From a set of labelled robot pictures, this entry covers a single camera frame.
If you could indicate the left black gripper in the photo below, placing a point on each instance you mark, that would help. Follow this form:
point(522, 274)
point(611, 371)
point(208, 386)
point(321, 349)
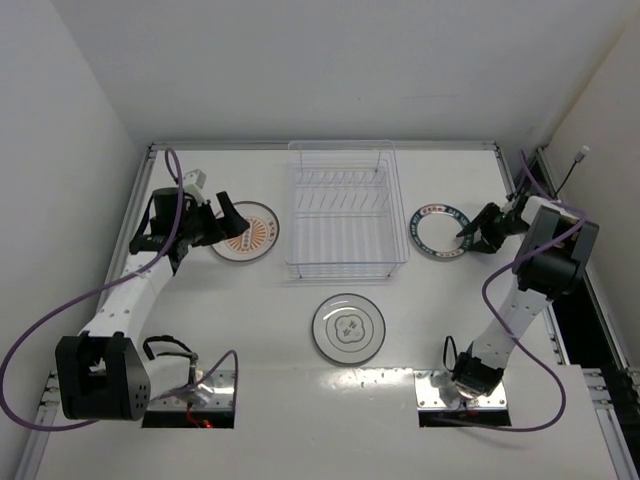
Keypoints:
point(211, 226)

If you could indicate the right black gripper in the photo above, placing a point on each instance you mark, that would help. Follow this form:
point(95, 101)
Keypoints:
point(491, 229)

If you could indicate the dark blue rimmed plate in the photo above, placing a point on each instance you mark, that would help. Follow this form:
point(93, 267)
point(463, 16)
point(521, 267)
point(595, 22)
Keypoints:
point(436, 229)

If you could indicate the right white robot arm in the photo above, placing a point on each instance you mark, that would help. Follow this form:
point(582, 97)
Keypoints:
point(550, 263)

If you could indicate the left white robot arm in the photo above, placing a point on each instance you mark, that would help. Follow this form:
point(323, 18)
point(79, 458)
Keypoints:
point(106, 372)

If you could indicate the orange sunburst plate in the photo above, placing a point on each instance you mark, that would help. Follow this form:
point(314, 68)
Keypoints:
point(257, 241)

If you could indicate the grey clover pattern plate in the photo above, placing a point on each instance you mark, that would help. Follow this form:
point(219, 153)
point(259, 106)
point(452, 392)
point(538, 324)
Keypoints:
point(348, 329)

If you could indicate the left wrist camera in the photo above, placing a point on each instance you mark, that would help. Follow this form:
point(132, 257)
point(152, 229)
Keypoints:
point(194, 179)

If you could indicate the white wire dish rack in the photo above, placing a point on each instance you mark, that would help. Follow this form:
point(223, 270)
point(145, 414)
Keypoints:
point(346, 213)

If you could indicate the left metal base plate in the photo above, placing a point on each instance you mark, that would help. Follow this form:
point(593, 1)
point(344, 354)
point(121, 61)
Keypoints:
point(216, 393)

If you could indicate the metal base plate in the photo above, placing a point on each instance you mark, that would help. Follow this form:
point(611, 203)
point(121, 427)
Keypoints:
point(436, 393)
point(216, 393)

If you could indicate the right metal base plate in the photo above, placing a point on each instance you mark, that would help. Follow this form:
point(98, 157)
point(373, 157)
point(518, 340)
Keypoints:
point(436, 393)

